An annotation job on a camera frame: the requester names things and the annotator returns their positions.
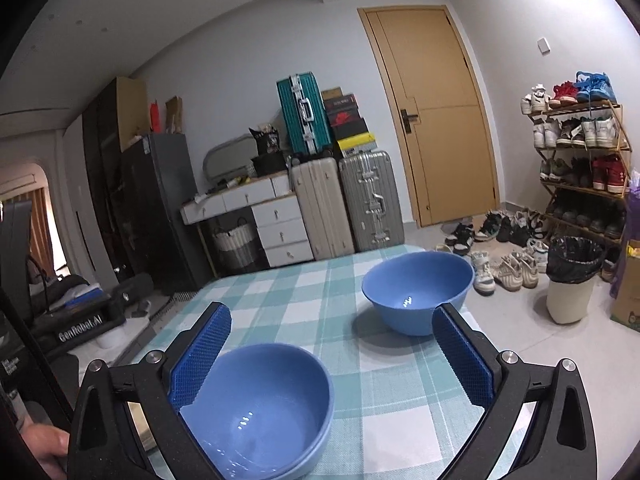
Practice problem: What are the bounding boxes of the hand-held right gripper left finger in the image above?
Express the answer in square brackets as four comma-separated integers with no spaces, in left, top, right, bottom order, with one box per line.
[67,301,232,480]

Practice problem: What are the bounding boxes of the flat cardboard panel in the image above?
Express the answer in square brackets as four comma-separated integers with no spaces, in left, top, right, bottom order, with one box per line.
[117,77,150,154]

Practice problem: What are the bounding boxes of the tall black wardrobe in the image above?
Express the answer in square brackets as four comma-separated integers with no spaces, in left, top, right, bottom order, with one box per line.
[82,77,151,287]

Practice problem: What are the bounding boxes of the person's left hand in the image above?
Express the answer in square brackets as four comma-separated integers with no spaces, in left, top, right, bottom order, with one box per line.
[24,422,71,478]

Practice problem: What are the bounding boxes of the black paper bag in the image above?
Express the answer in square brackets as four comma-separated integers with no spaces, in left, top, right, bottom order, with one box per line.
[248,125,281,157]

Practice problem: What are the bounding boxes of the silver suitcase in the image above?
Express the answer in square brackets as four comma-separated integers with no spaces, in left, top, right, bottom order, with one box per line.
[338,150,405,253]

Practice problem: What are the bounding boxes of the brown cardboard piece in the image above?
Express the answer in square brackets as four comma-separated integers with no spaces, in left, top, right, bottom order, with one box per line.
[165,96,185,135]

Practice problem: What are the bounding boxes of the printed cardboard box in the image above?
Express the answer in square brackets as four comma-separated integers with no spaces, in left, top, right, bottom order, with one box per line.
[610,240,640,334]

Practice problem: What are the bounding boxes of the purple bag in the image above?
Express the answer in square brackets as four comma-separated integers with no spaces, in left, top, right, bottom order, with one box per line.
[607,170,640,301]

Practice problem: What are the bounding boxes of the teal checked tablecloth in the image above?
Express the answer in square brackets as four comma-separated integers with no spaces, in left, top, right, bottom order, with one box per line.
[120,245,532,480]

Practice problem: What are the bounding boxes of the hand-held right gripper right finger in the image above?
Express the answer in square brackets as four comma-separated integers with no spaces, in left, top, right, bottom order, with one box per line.
[431,302,599,480]

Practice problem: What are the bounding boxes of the black trash bag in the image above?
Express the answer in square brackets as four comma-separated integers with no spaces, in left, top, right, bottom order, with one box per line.
[546,236,606,286]

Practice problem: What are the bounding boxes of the white grey woven basket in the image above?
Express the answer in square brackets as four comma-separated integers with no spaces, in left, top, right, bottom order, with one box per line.
[210,220,259,271]

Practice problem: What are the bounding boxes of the black red shoe box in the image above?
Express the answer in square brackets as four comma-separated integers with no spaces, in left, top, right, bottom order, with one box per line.
[327,109,364,129]

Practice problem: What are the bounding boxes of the grey oval mirror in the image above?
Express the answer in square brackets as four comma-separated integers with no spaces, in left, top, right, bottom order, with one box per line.
[202,135,259,181]

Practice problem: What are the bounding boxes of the black fridge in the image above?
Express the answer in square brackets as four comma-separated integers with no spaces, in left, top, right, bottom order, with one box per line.
[120,133,206,294]

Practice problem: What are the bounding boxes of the white desk with drawers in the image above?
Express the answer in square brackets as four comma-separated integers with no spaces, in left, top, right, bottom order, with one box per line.
[181,175,315,269]

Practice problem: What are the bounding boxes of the cream suitcase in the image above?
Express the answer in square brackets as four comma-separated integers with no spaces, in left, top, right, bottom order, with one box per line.
[290,156,356,261]

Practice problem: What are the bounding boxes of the teal suitcase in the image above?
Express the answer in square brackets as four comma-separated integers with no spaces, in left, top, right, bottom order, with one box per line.
[276,72,334,157]

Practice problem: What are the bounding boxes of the white trash bin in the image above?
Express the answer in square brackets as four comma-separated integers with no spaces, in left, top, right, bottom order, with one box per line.
[546,280,597,325]

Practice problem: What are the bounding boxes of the black storage basket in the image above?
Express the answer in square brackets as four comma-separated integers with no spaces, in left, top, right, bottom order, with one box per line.
[251,152,289,177]

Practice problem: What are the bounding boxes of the brown curtain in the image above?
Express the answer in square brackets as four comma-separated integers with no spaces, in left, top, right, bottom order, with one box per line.
[27,187,69,282]

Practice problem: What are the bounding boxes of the pile of sneakers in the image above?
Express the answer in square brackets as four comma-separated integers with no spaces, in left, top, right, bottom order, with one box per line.
[435,210,551,296]

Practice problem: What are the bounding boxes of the dotted rug with striped edge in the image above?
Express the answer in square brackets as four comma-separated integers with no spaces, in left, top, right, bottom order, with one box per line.
[149,290,202,322]

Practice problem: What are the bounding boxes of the yellow wooden door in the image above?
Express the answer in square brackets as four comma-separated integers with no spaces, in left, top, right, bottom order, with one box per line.
[358,5,501,229]

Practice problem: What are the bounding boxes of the wooden shoe rack with shoes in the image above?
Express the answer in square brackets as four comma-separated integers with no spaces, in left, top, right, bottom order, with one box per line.
[520,71,632,242]

